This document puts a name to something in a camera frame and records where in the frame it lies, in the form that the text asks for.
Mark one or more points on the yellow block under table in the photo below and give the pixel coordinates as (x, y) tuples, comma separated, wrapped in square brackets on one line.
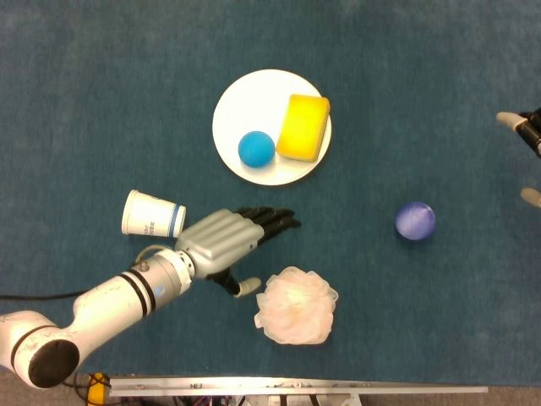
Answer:
[(96, 391)]

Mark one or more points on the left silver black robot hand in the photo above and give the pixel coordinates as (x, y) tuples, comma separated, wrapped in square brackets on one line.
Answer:
[(220, 241)]

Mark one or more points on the dark blue textured ball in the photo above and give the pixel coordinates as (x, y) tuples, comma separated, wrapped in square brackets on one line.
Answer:
[(415, 221)]

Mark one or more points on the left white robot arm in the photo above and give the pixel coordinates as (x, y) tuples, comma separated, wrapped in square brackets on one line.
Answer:
[(114, 300)]

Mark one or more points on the white round paper plate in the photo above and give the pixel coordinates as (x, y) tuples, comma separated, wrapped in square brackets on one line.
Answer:
[(253, 105)]

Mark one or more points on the white paper cup blue band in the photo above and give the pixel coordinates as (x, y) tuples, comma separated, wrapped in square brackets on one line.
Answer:
[(148, 213)]

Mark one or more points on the white pink mesh bath pouf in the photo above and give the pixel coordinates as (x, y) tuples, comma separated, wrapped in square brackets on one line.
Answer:
[(296, 306)]

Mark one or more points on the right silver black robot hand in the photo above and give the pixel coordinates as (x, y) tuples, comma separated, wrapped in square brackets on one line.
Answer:
[(532, 127)]

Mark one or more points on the yellow rectangular sponge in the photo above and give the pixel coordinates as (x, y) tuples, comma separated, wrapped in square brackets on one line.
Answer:
[(302, 129)]

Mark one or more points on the teal table cloth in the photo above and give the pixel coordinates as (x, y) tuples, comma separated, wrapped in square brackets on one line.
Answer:
[(401, 317)]

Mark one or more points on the aluminium rail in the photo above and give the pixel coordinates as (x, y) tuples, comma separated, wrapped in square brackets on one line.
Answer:
[(296, 385)]

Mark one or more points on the light blue smooth ball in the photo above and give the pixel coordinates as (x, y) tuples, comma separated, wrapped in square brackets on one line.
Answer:
[(256, 149)]

